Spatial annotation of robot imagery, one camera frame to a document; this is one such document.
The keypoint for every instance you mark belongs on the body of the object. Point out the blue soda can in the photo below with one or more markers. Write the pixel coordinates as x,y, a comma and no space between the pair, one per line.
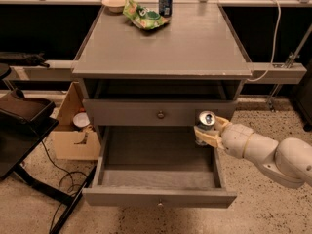
165,8

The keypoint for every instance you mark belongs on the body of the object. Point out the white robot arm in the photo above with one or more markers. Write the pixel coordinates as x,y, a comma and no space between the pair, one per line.
287,162

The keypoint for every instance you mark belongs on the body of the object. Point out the brass drawer knob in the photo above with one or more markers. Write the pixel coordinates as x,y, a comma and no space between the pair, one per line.
161,115
160,203

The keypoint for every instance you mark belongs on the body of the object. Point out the red bull can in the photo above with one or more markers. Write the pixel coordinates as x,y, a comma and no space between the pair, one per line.
206,120

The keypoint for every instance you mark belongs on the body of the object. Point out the cardboard box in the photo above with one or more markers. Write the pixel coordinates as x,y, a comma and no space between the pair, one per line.
69,141

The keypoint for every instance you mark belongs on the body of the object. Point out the green chip bag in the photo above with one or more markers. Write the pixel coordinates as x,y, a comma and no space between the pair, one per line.
142,17

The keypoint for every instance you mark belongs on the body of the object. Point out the white bowl in box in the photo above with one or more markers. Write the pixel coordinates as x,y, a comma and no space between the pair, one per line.
81,120

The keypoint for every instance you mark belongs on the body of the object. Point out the open grey middle drawer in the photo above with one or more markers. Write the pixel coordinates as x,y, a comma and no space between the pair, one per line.
137,166

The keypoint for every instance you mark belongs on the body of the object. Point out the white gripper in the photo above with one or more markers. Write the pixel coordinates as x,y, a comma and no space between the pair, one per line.
235,138

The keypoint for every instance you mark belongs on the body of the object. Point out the white bowl on cabinet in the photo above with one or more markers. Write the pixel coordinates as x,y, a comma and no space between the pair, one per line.
114,6

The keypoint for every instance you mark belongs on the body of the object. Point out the black side table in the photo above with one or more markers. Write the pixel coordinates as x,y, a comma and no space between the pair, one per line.
25,122

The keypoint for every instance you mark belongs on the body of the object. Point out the black object on ledge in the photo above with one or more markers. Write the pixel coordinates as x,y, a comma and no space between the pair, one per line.
23,59

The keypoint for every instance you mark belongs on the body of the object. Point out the grey wooden drawer cabinet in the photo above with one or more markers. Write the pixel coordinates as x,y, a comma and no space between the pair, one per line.
194,56

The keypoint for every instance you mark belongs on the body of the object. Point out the brass middle drawer knob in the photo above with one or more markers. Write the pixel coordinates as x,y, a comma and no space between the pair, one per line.
160,203

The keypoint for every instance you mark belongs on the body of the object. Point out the brass upper drawer knob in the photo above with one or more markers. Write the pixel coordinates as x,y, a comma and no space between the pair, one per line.
161,115

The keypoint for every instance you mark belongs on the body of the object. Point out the closed grey upper drawer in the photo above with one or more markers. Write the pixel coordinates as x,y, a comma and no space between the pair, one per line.
143,112

